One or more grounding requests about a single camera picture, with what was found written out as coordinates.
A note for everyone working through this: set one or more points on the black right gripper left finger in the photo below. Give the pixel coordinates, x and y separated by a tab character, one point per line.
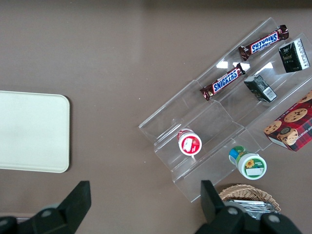
73	207

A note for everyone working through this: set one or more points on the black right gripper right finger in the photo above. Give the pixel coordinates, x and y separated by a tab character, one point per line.
219	214

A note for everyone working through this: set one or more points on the woven wicker basket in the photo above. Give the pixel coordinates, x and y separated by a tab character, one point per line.
246	193

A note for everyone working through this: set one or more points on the silver foil-wrapped sandwich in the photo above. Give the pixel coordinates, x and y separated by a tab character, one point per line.
253	207

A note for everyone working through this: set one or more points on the cream plastic tray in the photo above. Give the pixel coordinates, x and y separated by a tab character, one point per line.
31	132

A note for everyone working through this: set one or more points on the green sunflower-lidded yogurt cup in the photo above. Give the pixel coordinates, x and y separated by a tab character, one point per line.
249	163

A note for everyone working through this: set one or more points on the red-lidded yogurt cup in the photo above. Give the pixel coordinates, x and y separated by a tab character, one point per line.
189	144

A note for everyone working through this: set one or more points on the clear acrylic tiered display stand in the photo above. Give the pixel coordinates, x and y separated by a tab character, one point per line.
219	117

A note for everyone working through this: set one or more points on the red chocolate chip cookie box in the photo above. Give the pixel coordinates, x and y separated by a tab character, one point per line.
292	124

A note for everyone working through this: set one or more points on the small dark green barcode carton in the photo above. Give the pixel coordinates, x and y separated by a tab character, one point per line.
260	88

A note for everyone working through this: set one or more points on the Snickers bar with upright print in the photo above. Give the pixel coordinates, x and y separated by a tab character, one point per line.
225	81

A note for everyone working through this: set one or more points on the dark green drink carton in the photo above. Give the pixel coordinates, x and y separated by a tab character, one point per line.
293	56

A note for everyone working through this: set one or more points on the Snickers bar with upside-down print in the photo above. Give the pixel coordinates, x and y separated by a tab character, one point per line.
264	42

